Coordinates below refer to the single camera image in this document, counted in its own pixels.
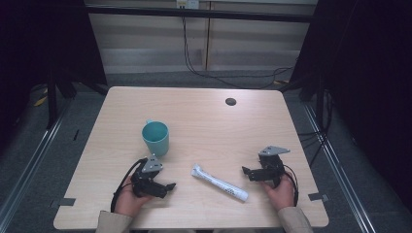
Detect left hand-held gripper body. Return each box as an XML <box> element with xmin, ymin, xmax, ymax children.
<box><xmin>130</xmin><ymin>153</ymin><xmax>168</xmax><ymax>199</ymax></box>

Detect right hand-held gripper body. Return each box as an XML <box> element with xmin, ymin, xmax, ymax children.
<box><xmin>249</xmin><ymin>146</ymin><xmax>292</xmax><ymax>189</ymax></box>

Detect white toothpaste tube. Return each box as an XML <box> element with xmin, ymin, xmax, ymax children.
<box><xmin>189</xmin><ymin>162</ymin><xmax>250</xmax><ymax>203</ymax></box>

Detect teal cup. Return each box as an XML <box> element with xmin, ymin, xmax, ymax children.
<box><xmin>141</xmin><ymin>118</ymin><xmax>171</xmax><ymax>159</ymax></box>

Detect person's left hand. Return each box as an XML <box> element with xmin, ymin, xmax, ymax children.
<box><xmin>114</xmin><ymin>175</ymin><xmax>154</xmax><ymax>217</ymax></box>

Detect person's right hand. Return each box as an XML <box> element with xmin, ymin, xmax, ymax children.
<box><xmin>259</xmin><ymin>174</ymin><xmax>296</xmax><ymax>213</ymax></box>

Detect grey tape piece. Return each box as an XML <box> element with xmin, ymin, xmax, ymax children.
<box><xmin>50</xmin><ymin>196</ymin><xmax>77</xmax><ymax>209</ymax></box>
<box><xmin>307</xmin><ymin>191</ymin><xmax>330</xmax><ymax>203</ymax></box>

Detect black metal stand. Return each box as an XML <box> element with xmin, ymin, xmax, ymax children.
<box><xmin>46</xmin><ymin>68</ymin><xmax>60</xmax><ymax>130</ymax></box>

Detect dark curtain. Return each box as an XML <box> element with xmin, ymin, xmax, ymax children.
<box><xmin>281</xmin><ymin>0</ymin><xmax>412</xmax><ymax>213</ymax></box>
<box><xmin>0</xmin><ymin>0</ymin><xmax>109</xmax><ymax>153</ymax></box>

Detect yellow floor scrap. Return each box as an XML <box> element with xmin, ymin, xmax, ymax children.
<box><xmin>33</xmin><ymin>94</ymin><xmax>49</xmax><ymax>108</ymax></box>

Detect black horizontal bar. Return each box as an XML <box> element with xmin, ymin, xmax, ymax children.
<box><xmin>85</xmin><ymin>4</ymin><xmax>318</xmax><ymax>24</ymax></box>

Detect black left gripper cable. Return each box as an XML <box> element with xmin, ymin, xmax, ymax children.
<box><xmin>110</xmin><ymin>157</ymin><xmax>149</xmax><ymax>214</ymax></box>

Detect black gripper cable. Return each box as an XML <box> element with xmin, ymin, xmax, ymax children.
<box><xmin>110</xmin><ymin>157</ymin><xmax>149</xmax><ymax>214</ymax></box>
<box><xmin>283</xmin><ymin>164</ymin><xmax>300</xmax><ymax>208</ymax></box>

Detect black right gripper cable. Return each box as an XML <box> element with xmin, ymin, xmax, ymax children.
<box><xmin>283</xmin><ymin>164</ymin><xmax>300</xmax><ymax>208</ymax></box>

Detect black floor cable bundle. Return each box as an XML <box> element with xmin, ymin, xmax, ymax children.
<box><xmin>296</xmin><ymin>89</ymin><xmax>335</xmax><ymax>168</ymax></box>

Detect metal floor rail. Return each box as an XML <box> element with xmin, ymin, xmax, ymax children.
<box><xmin>0</xmin><ymin>98</ymin><xmax>72</xmax><ymax>225</ymax></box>
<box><xmin>301</xmin><ymin>102</ymin><xmax>377</xmax><ymax>233</ymax></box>

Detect black hanging wall cable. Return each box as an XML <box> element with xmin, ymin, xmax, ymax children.
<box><xmin>181</xmin><ymin>16</ymin><xmax>294</xmax><ymax>90</ymax></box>

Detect white wall socket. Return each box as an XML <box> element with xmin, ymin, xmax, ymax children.
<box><xmin>175</xmin><ymin>0</ymin><xmax>200</xmax><ymax>11</ymax></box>

